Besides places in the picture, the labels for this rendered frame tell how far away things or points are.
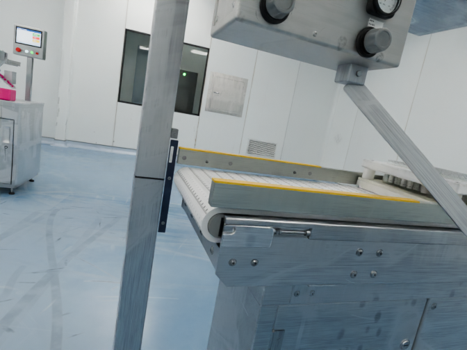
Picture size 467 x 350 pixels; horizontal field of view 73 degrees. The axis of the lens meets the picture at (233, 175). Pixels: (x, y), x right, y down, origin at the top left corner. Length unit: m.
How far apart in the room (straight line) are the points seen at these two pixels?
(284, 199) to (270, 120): 5.64
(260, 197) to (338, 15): 0.23
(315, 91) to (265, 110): 1.05
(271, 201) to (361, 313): 0.34
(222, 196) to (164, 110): 0.30
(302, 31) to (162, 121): 0.36
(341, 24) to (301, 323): 0.47
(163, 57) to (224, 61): 5.19
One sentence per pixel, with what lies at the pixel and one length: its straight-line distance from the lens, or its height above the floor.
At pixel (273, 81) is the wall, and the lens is 6.06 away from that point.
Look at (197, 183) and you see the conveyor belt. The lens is 0.52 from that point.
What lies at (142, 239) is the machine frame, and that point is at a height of 0.66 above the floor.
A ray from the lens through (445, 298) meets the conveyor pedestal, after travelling 0.83.
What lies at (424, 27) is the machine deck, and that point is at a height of 1.24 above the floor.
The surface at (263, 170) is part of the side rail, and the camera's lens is 0.70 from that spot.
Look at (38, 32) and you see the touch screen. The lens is 3.39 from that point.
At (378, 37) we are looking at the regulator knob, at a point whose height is 1.06.
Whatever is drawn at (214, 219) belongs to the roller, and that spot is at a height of 0.81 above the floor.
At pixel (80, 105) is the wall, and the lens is 5.77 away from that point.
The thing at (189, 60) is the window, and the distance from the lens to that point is 5.73.
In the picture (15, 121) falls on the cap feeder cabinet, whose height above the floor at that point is 0.61.
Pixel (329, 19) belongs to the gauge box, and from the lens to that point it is 0.40.
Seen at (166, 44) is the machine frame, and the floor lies 1.06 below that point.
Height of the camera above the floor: 0.95
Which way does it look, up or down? 10 degrees down
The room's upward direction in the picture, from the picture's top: 10 degrees clockwise
